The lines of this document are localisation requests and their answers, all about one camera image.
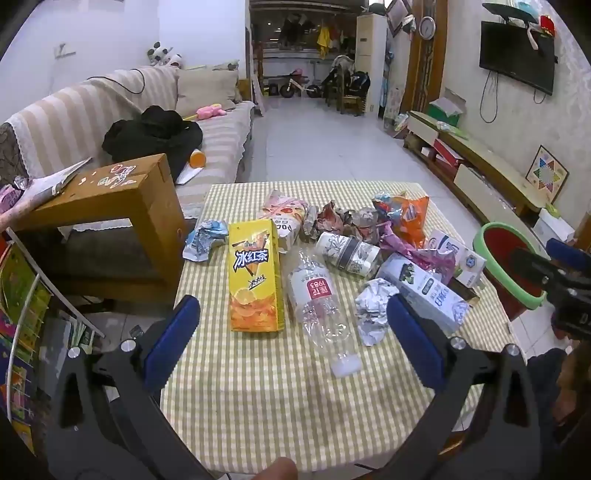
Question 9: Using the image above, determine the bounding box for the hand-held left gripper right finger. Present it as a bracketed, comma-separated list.
[387, 293, 543, 480]

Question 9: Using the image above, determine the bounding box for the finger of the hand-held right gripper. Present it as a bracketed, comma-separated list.
[546, 237, 583, 273]
[509, 248, 571, 301]

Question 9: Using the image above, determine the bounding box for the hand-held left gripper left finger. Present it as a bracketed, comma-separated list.
[46, 294, 218, 480]

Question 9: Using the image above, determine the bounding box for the red bin green rim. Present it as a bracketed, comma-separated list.
[472, 222, 561, 311]

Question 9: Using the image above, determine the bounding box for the blue white snack wrapper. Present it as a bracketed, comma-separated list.
[182, 218, 230, 263]

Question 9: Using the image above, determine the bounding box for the orange snack bag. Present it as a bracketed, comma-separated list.
[372, 191, 430, 250]

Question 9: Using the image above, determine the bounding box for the person's right hand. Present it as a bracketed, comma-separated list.
[554, 342, 591, 425]

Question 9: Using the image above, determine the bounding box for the person's left hand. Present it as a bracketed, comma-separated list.
[263, 457, 299, 480]

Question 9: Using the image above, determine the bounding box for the white cardboard box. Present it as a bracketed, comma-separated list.
[533, 210, 577, 245]

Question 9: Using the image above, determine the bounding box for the crumpled silver foil wrapper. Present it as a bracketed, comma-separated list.
[355, 278, 400, 347]

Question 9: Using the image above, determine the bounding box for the large blue white milk carton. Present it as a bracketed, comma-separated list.
[376, 253, 472, 335]

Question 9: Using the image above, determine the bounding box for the small white milk carton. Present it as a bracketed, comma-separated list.
[429, 229, 488, 288]

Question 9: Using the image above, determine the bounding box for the star checkers board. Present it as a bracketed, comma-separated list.
[525, 145, 570, 204]

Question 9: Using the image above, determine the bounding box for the pink plastic wrapper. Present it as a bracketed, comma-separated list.
[379, 226, 455, 282]

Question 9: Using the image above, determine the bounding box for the yellow tea carton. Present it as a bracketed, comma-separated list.
[228, 219, 286, 333]

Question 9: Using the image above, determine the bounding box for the clear plastic bottle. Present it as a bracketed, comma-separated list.
[283, 249, 363, 378]

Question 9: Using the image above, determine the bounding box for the wooden television cabinet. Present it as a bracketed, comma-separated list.
[403, 111, 548, 227]

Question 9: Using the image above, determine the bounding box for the patterned paper cup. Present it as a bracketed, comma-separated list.
[315, 232, 384, 278]

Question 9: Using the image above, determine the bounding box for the crumpled red white wrapper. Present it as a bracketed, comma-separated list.
[314, 200, 352, 241]

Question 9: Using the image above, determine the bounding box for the red flat box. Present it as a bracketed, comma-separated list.
[431, 137, 465, 167]

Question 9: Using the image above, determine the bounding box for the wooden side table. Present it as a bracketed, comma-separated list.
[7, 154, 188, 301]

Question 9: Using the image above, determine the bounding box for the green leaflet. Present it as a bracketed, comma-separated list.
[436, 121, 469, 139]

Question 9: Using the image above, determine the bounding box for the pink white food carton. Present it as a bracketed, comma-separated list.
[259, 190, 309, 252]

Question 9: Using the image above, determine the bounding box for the white paper sheet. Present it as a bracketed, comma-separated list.
[175, 165, 204, 185]

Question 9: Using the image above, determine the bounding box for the green box white lid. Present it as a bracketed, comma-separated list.
[426, 89, 465, 127]

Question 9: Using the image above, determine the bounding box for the grey white magazine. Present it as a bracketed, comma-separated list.
[18, 157, 93, 208]

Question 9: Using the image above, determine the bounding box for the black jacket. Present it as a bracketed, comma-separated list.
[102, 106, 204, 183]

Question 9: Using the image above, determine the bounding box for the pink package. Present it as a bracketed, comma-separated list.
[0, 178, 33, 227]

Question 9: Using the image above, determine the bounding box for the wooden chair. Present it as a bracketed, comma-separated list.
[339, 65, 365, 116]

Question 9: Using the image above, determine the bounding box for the beige pillow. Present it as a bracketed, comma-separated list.
[175, 69, 241, 116]

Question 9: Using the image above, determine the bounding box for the striped beige sofa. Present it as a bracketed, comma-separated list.
[0, 65, 254, 217]

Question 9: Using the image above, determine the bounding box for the white balance bike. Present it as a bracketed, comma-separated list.
[279, 69, 321, 99]

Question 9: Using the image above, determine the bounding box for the white standing air conditioner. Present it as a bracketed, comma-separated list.
[355, 15, 389, 116]

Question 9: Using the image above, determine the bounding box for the framed picture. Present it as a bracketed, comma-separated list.
[385, 0, 414, 38]

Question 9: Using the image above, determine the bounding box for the panda plush toy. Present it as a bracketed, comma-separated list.
[147, 42, 184, 69]

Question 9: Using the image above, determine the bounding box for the white wire book rack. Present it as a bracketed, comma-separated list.
[0, 226, 107, 453]

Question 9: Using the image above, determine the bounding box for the black television cable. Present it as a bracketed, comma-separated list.
[480, 71, 499, 123]

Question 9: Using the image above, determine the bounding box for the black wall television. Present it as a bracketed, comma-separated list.
[479, 21, 556, 96]

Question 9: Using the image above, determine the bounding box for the black wall shelf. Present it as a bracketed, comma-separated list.
[482, 2, 541, 26]

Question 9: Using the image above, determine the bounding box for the thin black cable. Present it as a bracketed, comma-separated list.
[90, 67, 146, 95]

